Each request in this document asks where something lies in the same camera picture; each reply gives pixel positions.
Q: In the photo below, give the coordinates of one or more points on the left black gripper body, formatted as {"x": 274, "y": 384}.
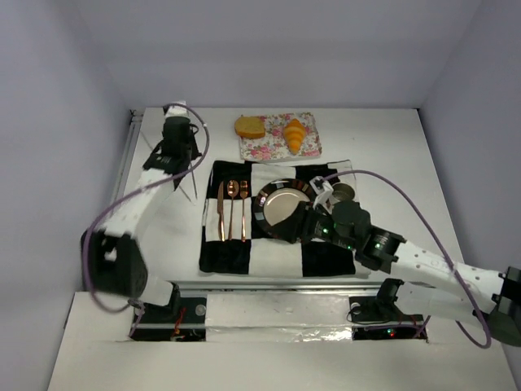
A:
{"x": 189, "y": 151}

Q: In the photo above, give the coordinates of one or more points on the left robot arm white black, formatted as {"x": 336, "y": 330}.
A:
{"x": 115, "y": 273}

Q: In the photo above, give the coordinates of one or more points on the copper fork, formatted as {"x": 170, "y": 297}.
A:
{"x": 243, "y": 192}

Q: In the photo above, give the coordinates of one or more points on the yellow bread slice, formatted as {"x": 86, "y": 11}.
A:
{"x": 251, "y": 127}

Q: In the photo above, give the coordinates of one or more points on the orange croissant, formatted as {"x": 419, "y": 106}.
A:
{"x": 294, "y": 134}

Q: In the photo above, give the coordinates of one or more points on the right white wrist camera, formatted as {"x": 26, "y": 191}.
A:
{"x": 323, "y": 194}

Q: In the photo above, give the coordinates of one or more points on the copper knife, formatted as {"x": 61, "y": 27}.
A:
{"x": 220, "y": 211}

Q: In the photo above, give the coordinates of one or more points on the round dark rimmed plate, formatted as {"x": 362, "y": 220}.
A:
{"x": 277, "y": 200}

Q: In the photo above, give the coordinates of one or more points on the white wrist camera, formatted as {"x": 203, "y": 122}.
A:
{"x": 177, "y": 108}
{"x": 323, "y": 194}

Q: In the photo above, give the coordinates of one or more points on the floral napkin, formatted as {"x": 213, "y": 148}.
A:
{"x": 273, "y": 146}

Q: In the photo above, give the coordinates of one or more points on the white foam front board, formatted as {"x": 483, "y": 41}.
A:
{"x": 95, "y": 354}

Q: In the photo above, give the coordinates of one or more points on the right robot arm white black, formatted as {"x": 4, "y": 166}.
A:
{"x": 418, "y": 282}

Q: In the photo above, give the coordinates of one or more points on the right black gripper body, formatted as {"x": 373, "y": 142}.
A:
{"x": 304, "y": 222}

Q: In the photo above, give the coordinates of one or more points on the aluminium left rail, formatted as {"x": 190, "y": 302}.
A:
{"x": 135, "y": 121}

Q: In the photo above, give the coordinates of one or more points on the copper spoon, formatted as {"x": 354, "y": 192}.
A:
{"x": 232, "y": 191}

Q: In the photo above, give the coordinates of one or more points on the black white checkered cloth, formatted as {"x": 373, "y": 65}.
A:
{"x": 260, "y": 256}

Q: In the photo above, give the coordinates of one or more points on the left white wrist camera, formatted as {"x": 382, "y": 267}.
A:
{"x": 177, "y": 108}

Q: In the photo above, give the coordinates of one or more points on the metal cup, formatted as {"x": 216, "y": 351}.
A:
{"x": 342, "y": 192}

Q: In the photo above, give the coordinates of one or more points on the aluminium rail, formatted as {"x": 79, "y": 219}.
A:
{"x": 277, "y": 287}
{"x": 135, "y": 121}

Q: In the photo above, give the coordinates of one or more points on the aluminium front rail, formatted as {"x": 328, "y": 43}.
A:
{"x": 277, "y": 287}

